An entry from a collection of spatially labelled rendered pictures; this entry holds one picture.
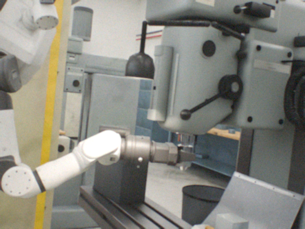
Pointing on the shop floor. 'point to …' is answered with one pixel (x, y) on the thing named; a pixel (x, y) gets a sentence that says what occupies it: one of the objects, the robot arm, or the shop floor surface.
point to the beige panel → (39, 128)
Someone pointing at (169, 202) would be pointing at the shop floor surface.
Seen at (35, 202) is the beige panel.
